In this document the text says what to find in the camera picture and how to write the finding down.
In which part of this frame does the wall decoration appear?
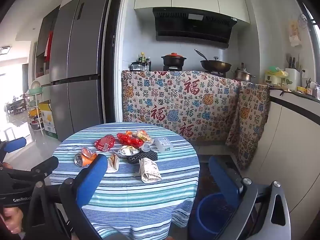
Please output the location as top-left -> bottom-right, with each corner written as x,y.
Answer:
287,19 -> 302,48

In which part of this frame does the black foam mesh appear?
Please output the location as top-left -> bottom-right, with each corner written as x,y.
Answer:
127,150 -> 158,164

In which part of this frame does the glass jar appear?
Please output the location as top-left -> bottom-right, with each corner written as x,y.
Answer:
129,61 -> 147,72

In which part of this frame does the orange yellow snack packet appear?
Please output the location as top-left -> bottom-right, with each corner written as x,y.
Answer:
132,129 -> 153,143

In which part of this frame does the tall wall shelf unit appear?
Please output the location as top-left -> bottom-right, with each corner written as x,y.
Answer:
35,5 -> 61,85

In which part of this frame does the white base cabinet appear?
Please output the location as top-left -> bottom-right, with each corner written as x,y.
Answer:
250,89 -> 320,230

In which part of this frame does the white knife holder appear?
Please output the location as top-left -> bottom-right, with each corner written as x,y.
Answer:
285,54 -> 302,90

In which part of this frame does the small wall fan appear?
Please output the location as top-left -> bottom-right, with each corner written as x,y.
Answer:
297,14 -> 308,29

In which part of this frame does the printed paper bag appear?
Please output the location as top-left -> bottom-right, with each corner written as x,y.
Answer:
138,157 -> 162,183

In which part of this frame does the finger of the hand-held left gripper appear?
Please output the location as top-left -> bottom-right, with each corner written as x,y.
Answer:
0,137 -> 27,165
0,156 -> 59,188

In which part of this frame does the clear plastic box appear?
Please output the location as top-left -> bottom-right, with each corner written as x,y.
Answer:
154,137 -> 174,153

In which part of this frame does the black range hood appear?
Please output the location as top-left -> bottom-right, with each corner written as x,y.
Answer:
152,7 -> 237,49

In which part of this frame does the orange snack wrapper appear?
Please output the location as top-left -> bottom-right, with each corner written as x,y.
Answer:
74,152 -> 98,168

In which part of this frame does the steel pot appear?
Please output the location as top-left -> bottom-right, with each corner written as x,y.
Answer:
231,63 -> 256,82

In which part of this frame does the dining table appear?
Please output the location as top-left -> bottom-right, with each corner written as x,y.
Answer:
5,97 -> 27,115

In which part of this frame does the narrow printed blanket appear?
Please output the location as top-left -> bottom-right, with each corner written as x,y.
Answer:
225,80 -> 271,172

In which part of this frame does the hexagon patterned floor mat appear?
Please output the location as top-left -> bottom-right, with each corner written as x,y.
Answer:
192,161 -> 240,205

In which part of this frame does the white paper food wrapper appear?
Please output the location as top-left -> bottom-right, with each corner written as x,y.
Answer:
117,145 -> 140,158

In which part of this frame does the red snack packet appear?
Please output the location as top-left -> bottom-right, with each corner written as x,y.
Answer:
94,134 -> 116,152

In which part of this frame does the dark wok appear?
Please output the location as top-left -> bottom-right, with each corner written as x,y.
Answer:
194,49 -> 232,72

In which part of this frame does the red hanging cloth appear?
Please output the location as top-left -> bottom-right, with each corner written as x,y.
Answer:
44,30 -> 54,62

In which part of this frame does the grey refrigerator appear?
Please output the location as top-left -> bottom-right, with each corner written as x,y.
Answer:
49,0 -> 114,142

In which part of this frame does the black clay pot red lid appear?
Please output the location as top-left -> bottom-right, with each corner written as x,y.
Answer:
161,52 -> 187,68

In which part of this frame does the black door frame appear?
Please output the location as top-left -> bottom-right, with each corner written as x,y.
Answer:
101,0 -> 125,125

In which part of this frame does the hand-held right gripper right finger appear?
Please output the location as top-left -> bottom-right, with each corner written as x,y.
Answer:
209,155 -> 293,240

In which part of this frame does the small white paper wrapper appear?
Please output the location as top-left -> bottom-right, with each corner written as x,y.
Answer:
106,154 -> 120,173

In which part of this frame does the striped tablecloth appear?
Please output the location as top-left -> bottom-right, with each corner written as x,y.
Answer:
49,122 -> 200,240

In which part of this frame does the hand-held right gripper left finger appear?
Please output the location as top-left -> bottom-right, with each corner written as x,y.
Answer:
25,154 -> 130,240

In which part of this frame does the person's left hand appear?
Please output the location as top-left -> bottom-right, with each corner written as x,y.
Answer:
0,162 -> 24,233

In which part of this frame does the large printed blanket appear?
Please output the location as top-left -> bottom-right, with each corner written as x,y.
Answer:
122,70 -> 242,147

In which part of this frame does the cardboard box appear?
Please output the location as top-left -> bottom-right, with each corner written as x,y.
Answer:
37,100 -> 58,138

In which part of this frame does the clear plastic wrapper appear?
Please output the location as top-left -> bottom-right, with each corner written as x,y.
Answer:
140,141 -> 153,153

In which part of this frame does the red wrapper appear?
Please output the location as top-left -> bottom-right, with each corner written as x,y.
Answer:
117,131 -> 145,148

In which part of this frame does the rack of basins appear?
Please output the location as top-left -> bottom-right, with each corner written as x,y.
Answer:
27,80 -> 45,132

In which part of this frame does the gas stove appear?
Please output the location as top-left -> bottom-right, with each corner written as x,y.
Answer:
163,65 -> 227,78

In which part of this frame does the blue plastic waste basket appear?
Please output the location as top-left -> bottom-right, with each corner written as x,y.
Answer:
195,192 -> 250,240

